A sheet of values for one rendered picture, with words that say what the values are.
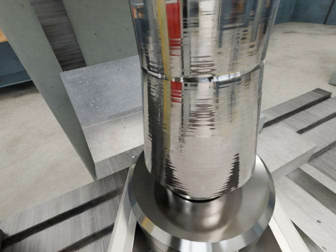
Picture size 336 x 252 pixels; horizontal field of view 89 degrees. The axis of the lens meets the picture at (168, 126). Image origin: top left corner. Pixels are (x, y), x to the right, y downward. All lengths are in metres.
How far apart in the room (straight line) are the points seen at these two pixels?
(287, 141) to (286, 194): 0.08
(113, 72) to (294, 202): 0.49
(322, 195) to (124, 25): 0.54
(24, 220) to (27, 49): 0.37
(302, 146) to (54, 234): 0.42
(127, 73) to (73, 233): 0.40
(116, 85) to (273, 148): 0.42
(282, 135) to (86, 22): 0.49
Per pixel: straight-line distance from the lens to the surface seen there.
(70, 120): 0.61
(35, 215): 0.43
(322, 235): 0.29
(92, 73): 0.54
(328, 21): 7.34
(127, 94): 0.54
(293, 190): 0.31
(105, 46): 0.54
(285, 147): 0.30
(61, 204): 0.42
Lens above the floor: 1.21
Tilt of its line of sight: 38 degrees down
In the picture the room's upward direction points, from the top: 7 degrees counter-clockwise
